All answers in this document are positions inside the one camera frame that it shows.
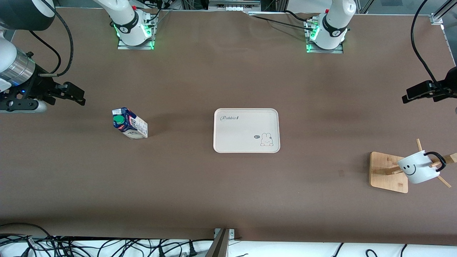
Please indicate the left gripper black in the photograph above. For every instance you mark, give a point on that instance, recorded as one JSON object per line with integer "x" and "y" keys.
{"x": 442, "y": 86}

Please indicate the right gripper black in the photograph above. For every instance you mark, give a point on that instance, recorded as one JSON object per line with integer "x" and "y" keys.
{"x": 34, "y": 86}

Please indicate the blue white milk carton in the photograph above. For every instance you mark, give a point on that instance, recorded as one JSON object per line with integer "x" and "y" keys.
{"x": 130, "y": 125}

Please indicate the white smiley face mug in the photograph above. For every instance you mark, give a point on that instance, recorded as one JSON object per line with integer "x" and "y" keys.
{"x": 417, "y": 169}

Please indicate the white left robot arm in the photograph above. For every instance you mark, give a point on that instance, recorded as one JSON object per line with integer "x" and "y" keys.
{"x": 334, "y": 25}

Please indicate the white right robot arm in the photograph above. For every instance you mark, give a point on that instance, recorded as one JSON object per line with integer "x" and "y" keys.
{"x": 125, "y": 16}

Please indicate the cream rabbit print tray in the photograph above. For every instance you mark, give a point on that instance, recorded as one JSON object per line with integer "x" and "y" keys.
{"x": 242, "y": 137}

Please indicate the aluminium corner profile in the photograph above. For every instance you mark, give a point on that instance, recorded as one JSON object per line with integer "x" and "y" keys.
{"x": 441, "y": 14}

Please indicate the wooden mug tree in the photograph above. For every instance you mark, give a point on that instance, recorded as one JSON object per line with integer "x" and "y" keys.
{"x": 383, "y": 173}

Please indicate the aluminium profile bar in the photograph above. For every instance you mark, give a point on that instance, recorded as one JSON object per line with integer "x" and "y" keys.
{"x": 218, "y": 246}

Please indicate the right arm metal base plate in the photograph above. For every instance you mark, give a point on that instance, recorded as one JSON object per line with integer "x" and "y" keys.
{"x": 123, "y": 46}

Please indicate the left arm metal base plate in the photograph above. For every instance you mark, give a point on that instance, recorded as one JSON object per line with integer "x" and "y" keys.
{"x": 337, "y": 51}

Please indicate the silver metal frame box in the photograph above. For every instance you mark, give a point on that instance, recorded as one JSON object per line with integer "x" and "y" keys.
{"x": 234, "y": 4}

